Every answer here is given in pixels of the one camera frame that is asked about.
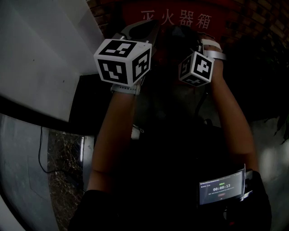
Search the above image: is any white wristband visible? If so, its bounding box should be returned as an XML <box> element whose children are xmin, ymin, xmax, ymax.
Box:
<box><xmin>110</xmin><ymin>76</ymin><xmax>145</xmax><ymax>96</ymax></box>

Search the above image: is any grey wiping cloth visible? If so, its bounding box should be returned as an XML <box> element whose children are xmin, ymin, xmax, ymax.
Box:
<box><xmin>172</xmin><ymin>25</ymin><xmax>188</xmax><ymax>38</ymax></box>

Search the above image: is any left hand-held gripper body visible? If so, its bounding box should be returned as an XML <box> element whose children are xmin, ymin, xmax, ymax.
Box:
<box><xmin>93</xmin><ymin>33</ymin><xmax>157</xmax><ymax>87</ymax></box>

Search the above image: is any black phone with lit screen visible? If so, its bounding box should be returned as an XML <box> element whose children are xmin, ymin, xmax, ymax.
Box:
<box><xmin>196</xmin><ymin>163</ymin><xmax>253</xmax><ymax>206</ymax></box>

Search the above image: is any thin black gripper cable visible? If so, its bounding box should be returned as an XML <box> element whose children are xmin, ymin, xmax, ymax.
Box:
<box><xmin>194</xmin><ymin>89</ymin><xmax>210</xmax><ymax>118</ymax></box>

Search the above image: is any red fire extinguisher box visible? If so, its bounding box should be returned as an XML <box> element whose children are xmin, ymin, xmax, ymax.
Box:
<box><xmin>103</xmin><ymin>0</ymin><xmax>228</xmax><ymax>68</ymax></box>

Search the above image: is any person's right forearm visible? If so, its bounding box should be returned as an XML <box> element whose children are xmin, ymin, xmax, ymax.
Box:
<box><xmin>209</xmin><ymin>74</ymin><xmax>259</xmax><ymax>174</ymax></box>

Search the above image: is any person's white shoe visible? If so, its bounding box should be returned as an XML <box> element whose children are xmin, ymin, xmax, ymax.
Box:
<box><xmin>131</xmin><ymin>124</ymin><xmax>145</xmax><ymax>140</ymax></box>

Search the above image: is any person's black clothing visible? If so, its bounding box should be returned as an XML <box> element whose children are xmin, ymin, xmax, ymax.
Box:
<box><xmin>67</xmin><ymin>126</ymin><xmax>273</xmax><ymax>231</ymax></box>

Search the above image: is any person's left forearm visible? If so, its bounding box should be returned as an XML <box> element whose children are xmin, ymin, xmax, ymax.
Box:
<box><xmin>87</xmin><ymin>90</ymin><xmax>140</xmax><ymax>192</ymax></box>

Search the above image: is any white hand strap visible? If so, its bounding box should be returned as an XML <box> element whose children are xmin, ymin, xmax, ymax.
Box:
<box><xmin>200</xmin><ymin>38</ymin><xmax>227</xmax><ymax>61</ymax></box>

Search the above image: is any thin black floor cable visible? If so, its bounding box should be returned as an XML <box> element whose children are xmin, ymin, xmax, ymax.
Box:
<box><xmin>38</xmin><ymin>126</ymin><xmax>86</xmax><ymax>192</ymax></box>

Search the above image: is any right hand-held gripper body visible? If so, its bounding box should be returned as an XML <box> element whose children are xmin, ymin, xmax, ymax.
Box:
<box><xmin>178</xmin><ymin>42</ymin><xmax>214</xmax><ymax>88</ymax></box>

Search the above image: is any person's right hand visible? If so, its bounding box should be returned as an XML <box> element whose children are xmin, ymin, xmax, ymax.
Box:
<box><xmin>204</xmin><ymin>44</ymin><xmax>224</xmax><ymax>79</ymax></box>

